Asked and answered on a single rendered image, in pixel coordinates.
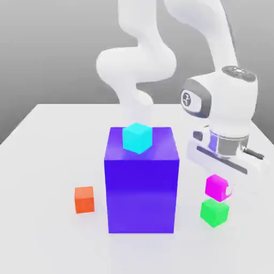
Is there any small magenta cube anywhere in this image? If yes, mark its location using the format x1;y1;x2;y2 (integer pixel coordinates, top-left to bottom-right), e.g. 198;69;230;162
204;174;233;203

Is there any small green cube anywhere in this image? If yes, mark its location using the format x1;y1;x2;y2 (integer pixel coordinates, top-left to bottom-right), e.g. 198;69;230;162
200;198;230;228

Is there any small orange cube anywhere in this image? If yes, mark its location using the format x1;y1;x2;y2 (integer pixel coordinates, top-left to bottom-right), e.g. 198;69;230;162
74;186;95;215

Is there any large blue box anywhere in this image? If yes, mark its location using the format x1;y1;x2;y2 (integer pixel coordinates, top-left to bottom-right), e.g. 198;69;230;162
104;126;180;234

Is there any small cyan cube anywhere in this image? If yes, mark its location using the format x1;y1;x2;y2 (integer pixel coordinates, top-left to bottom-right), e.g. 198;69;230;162
122;122;153;155

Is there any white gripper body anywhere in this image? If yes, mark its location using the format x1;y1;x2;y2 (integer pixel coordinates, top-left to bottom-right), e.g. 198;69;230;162
186;139;271;187

